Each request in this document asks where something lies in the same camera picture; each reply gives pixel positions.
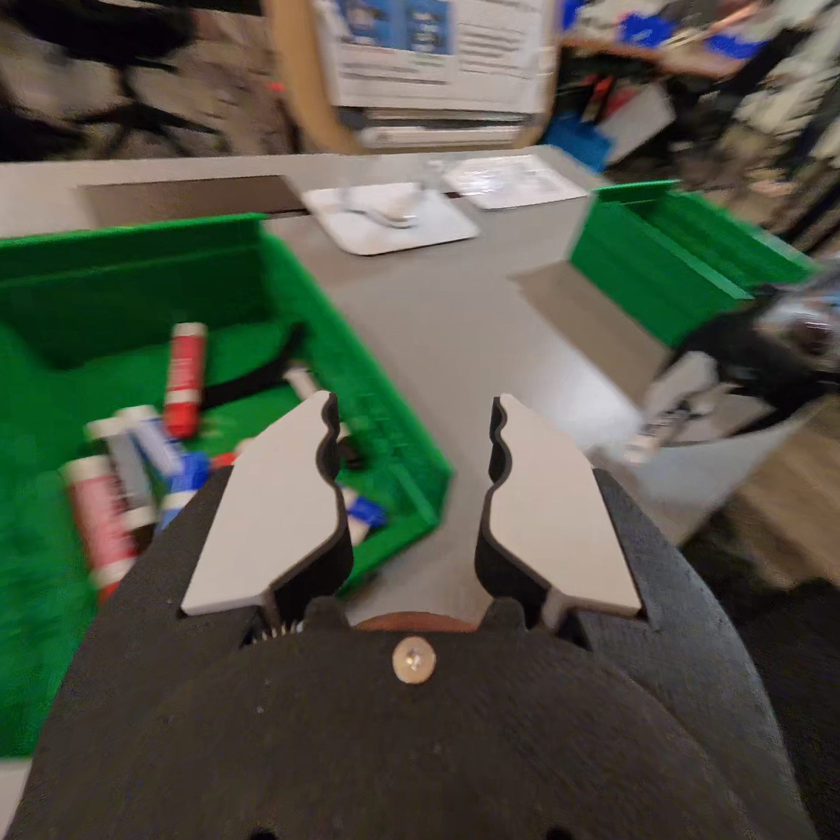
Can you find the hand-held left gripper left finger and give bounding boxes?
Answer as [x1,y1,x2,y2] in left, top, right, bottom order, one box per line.
[179,390,355,631]

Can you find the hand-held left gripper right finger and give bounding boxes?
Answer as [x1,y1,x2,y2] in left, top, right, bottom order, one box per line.
[474,394,644,634]

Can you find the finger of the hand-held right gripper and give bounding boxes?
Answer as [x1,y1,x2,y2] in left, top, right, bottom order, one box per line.
[646,351,721,421]

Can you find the black strap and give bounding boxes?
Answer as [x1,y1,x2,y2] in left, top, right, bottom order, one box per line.
[199,323,307,409]

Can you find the green plastic bin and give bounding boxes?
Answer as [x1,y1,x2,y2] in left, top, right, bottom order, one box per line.
[0,213,455,759]
[570,180,818,349]

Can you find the laminated paper sheet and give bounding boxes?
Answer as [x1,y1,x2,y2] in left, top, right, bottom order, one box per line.
[443,154,589,211]

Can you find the white document stand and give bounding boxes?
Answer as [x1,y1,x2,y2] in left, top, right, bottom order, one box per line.
[301,157,481,257]

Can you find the printed instruction sheet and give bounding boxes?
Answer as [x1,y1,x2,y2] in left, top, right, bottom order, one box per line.
[315,0,546,109]

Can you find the black office chair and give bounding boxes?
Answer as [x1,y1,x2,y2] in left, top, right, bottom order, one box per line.
[0,0,217,158]

